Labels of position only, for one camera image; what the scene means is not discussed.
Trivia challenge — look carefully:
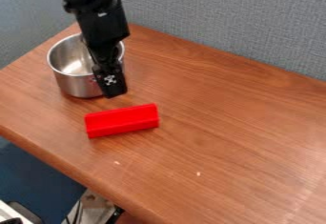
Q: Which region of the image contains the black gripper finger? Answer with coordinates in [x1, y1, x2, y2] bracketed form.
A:
[92, 62, 126, 98]

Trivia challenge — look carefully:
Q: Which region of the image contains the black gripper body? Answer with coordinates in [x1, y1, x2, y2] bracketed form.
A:
[73, 0, 129, 63]

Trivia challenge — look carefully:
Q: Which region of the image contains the stainless steel pot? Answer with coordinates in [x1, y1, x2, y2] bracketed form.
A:
[46, 33, 124, 98]

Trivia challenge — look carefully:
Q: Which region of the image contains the red rectangular block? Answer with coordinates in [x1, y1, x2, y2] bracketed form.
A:
[84, 103, 158, 138]

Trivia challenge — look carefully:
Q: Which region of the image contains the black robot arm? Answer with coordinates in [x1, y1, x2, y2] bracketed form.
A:
[62, 0, 129, 98]

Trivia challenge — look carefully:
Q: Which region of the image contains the white object at corner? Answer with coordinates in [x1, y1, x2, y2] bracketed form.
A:
[0, 200, 33, 224]

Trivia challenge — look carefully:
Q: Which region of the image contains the metal table leg bracket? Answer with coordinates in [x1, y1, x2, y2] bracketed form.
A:
[62, 190, 122, 224]

